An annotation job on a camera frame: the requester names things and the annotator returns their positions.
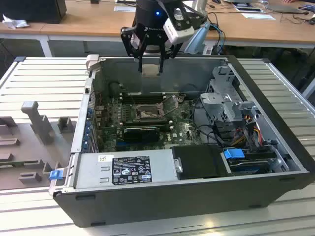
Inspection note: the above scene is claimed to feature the grey parts rack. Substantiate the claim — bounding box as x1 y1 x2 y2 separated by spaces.
0 100 79 191

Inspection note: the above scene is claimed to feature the blue cable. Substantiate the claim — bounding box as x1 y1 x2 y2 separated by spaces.
209 23 226 54

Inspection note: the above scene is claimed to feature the silver CPU plate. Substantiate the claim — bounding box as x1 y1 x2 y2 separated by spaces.
142 64 160 77

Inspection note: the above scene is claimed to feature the grey flat plate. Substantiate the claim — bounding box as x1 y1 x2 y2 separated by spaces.
114 5 137 12

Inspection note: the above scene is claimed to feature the yellow red wire bundle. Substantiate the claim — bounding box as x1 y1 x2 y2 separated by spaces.
231 115 263 148

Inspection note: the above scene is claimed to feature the pale blue paper sheet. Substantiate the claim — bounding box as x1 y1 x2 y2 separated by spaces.
241 12 276 21

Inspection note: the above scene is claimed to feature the grey power supply unit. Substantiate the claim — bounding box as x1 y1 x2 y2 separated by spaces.
71 149 178 189

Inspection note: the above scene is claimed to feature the dark tablet white rim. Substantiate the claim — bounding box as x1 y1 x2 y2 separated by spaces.
233 6 264 13

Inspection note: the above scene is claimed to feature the wooden desk white frame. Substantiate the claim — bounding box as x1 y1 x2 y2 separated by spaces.
0 0 315 59

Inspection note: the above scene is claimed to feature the black cable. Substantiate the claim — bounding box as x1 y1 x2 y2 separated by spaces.
193 97 232 148

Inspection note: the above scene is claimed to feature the black open PC case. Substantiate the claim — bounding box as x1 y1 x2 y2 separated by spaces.
48 54 311 228

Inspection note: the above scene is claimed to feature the metal socket cover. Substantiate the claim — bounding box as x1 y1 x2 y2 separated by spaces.
161 94 180 116

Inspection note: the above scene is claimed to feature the black graphics card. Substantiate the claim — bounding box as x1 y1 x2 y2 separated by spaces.
123 126 160 143

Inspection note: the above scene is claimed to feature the black round cylinder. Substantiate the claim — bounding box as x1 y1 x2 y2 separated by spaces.
109 82 121 96

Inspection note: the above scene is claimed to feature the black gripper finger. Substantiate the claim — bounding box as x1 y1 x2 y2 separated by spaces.
120 26 146 73
158 42 184 74

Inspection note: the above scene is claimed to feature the disk with blue carrier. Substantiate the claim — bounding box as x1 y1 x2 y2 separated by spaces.
223 148 271 176

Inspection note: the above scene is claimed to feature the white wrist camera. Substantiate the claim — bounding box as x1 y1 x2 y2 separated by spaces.
163 17 195 45

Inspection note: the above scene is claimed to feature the crumpled white paper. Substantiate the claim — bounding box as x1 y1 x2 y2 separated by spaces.
1 13 30 30

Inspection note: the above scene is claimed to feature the grey metal drive cage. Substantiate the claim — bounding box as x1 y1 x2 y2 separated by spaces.
199 65 261 128

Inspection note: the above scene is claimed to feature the black box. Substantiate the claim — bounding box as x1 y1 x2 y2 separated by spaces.
0 0 67 25

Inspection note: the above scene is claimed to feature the green motherboard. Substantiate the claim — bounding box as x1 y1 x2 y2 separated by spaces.
94 94 217 152

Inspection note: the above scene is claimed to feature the CPU socket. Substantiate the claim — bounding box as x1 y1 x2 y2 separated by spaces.
133 102 165 120

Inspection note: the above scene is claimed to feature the pale blue teach pendant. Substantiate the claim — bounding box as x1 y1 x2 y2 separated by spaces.
183 21 211 54

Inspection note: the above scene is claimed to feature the black plastic shroud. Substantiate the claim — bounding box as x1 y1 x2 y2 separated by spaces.
171 144 233 180

